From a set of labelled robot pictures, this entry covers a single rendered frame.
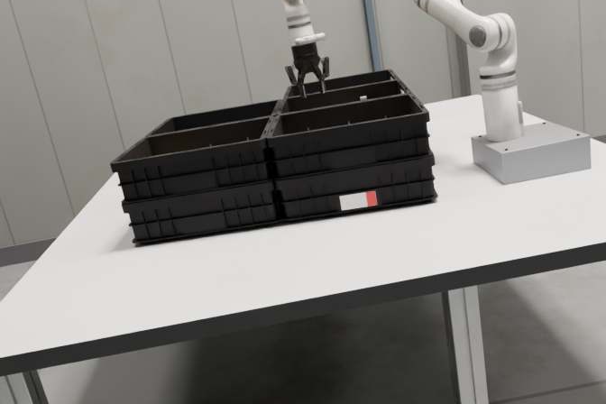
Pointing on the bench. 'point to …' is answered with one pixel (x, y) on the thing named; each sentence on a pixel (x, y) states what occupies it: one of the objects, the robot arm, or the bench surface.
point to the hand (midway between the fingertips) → (312, 90)
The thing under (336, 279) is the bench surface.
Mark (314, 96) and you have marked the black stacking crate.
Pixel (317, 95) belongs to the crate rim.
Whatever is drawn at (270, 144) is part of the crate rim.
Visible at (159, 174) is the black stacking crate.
